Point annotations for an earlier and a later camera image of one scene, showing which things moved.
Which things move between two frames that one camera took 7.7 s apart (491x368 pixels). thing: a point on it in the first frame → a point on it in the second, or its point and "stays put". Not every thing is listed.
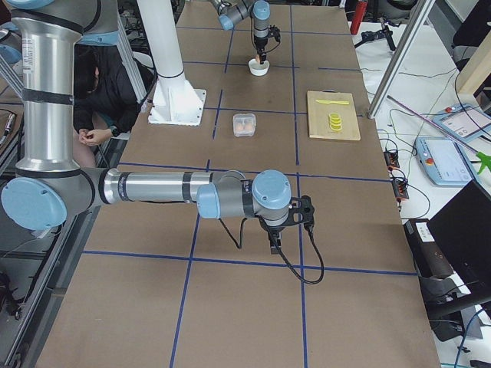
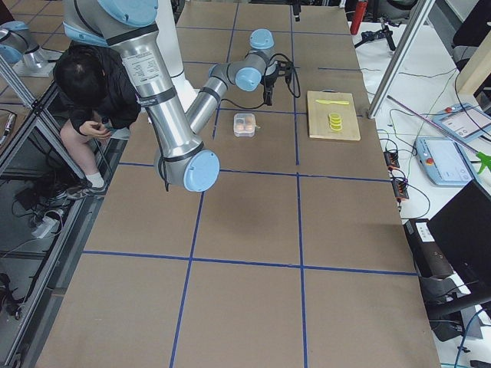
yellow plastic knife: x=326 y=101 stays put
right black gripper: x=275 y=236 → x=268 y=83
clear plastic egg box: x=244 y=124 stays put
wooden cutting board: x=318 y=116 stays put
